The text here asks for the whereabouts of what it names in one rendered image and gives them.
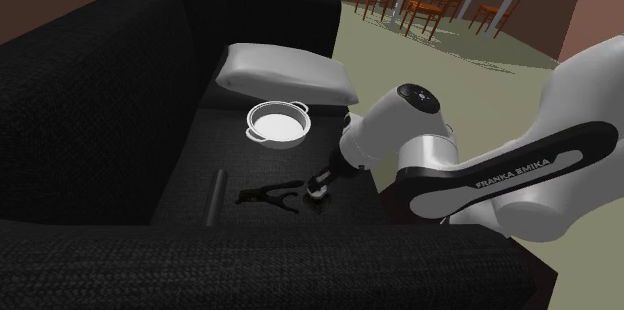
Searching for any small dark object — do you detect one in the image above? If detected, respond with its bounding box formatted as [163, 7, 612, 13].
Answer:
[303, 181, 334, 216]

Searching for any white pillow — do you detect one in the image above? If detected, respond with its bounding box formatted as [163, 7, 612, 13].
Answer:
[214, 43, 360, 107]

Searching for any black cylinder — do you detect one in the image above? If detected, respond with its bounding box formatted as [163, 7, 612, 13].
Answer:
[204, 169, 230, 228]

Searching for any black sofa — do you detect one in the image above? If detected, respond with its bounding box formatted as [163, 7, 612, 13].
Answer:
[0, 0, 548, 310]

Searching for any white two-handled pot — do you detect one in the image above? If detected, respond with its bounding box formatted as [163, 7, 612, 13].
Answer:
[245, 100, 313, 151]

